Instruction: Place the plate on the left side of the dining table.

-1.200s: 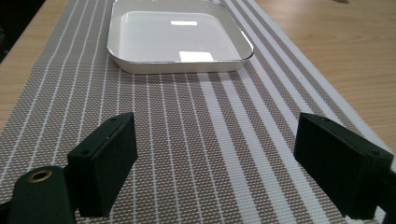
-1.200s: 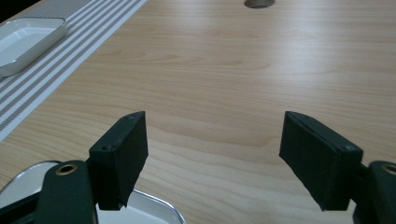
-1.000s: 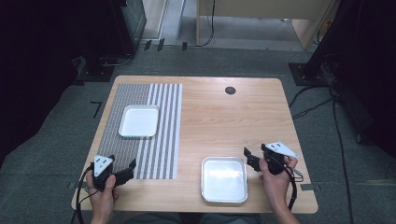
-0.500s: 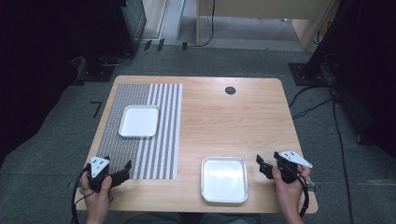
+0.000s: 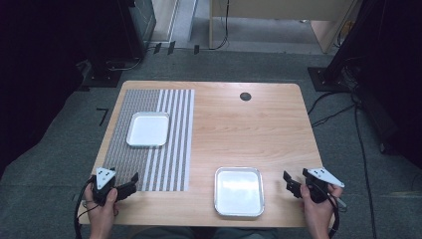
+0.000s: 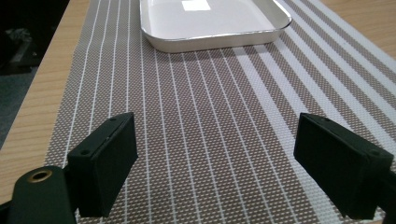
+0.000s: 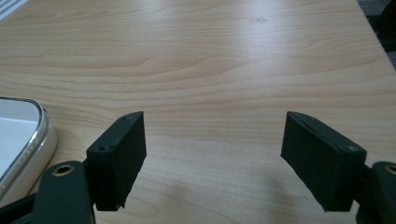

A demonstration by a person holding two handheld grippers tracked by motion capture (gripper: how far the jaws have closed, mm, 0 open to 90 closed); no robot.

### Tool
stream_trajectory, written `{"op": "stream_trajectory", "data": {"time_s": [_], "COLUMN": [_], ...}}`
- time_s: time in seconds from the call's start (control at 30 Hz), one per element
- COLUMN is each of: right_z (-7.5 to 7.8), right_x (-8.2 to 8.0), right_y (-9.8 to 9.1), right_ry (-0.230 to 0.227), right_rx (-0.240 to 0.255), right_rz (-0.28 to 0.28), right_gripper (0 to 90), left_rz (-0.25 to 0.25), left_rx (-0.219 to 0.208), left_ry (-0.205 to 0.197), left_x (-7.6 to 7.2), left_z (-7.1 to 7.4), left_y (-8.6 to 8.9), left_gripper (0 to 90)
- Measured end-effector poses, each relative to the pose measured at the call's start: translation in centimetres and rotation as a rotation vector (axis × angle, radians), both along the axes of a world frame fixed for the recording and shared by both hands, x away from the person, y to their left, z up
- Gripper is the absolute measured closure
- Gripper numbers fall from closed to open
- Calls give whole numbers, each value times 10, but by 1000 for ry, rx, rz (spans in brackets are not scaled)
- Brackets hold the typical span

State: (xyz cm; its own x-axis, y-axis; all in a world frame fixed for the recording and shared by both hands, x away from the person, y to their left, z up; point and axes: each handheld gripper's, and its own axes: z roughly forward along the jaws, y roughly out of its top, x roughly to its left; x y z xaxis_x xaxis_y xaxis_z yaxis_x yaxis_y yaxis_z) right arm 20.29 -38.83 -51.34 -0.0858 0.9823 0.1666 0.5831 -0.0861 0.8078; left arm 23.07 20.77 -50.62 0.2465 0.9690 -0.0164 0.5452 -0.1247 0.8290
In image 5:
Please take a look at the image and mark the right hand-held gripper black cable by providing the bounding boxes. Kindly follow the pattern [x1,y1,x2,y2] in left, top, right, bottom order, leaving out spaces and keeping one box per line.
[326,190,348,239]

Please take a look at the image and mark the black stand base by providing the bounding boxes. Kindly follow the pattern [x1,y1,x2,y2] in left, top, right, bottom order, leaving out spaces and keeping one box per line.
[78,59,126,92]
[307,66,353,93]

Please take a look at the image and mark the hand-held gripper black cable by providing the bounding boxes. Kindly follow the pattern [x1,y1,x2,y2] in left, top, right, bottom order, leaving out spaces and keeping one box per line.
[74,176,101,239]
[326,190,348,239]

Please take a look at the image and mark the brown white striped woven placemat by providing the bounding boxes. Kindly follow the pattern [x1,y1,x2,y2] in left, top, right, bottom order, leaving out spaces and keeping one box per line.
[101,89,196,192]

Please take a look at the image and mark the black hanging cable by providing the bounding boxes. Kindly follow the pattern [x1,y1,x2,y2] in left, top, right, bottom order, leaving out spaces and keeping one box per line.
[212,0,231,52]

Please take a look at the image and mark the black angled floor tape mark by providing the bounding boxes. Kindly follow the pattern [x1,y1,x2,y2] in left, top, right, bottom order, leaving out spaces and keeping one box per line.
[96,107,110,127]

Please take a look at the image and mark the long black floor cable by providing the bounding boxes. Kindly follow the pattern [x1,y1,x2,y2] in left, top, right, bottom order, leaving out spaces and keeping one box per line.
[351,94,378,239]

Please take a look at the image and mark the light wooden cabinet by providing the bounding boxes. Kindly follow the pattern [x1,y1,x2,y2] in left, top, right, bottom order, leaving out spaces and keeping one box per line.
[208,0,361,55]

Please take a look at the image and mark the dark equipment cabinet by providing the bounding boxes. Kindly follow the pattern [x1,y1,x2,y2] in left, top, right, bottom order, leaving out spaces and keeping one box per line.
[116,0,157,62]

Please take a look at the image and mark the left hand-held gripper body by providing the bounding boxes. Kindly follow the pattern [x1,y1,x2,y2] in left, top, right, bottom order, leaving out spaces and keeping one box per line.
[91,166,117,206]

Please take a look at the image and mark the left hand-held gripper black cable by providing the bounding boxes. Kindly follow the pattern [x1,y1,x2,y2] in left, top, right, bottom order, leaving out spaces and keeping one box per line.
[74,176,101,239]

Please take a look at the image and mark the white metal tray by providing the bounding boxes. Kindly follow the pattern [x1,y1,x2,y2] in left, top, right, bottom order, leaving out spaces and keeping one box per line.
[213,166,266,219]
[125,112,171,148]

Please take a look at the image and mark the person's left hand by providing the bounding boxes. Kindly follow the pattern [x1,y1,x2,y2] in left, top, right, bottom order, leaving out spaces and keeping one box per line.
[84,184,119,232]

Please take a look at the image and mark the forked black floor cable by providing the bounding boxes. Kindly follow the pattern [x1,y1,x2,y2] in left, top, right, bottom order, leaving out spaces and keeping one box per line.
[308,90,356,128]

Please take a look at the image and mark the person's right hand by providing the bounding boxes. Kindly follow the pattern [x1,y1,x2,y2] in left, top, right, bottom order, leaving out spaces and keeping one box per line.
[300,182,343,232]

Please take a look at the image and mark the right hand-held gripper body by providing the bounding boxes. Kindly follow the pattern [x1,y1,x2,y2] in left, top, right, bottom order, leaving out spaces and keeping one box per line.
[302,166,345,204]

